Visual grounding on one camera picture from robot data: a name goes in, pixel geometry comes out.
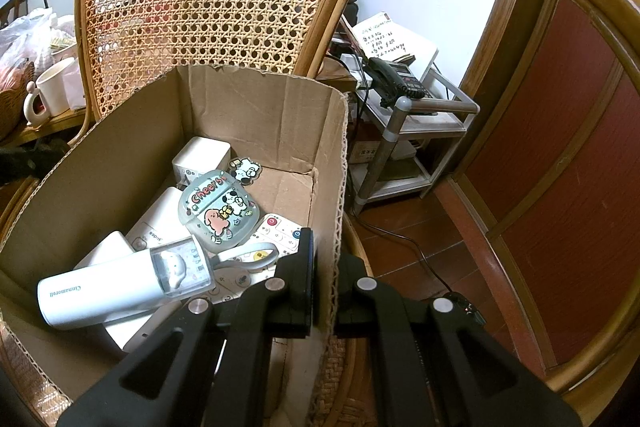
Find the translucent cartoon case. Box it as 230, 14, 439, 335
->
177, 171, 261, 254

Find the wicker basket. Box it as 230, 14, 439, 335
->
0, 62, 36, 140

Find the white remote control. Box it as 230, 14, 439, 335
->
210, 212, 306, 306

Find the red panelled wooden door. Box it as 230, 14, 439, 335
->
435, 0, 640, 388

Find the black floor cable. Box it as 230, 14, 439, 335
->
350, 212, 455, 295

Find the handwritten notebook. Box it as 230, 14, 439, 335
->
350, 12, 417, 62

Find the white charger cube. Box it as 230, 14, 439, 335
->
171, 136, 232, 188

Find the black power adapter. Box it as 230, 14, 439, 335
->
447, 292, 487, 326

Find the clear plastic bag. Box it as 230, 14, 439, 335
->
0, 7, 81, 72

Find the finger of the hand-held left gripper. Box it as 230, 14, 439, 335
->
0, 142, 69, 186

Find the white cartoon bottle with strap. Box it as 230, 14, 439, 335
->
37, 237, 280, 331

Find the black desk telephone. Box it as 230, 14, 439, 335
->
367, 57, 429, 108

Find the white flat panel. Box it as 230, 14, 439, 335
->
402, 32, 441, 78

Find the brown cardboard box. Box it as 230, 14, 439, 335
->
0, 64, 350, 427

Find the white mug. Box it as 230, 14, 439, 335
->
23, 57, 77, 128

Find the white labelled box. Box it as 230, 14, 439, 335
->
350, 142, 387, 166

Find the cartoon dog acrylic charm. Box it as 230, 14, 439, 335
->
227, 157, 265, 187

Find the large white box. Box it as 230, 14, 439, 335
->
102, 186, 203, 353

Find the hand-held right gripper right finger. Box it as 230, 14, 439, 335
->
336, 252, 583, 427

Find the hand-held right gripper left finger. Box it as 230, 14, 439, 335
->
57, 227, 319, 427

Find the grey metal side table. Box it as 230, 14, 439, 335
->
347, 67, 481, 214

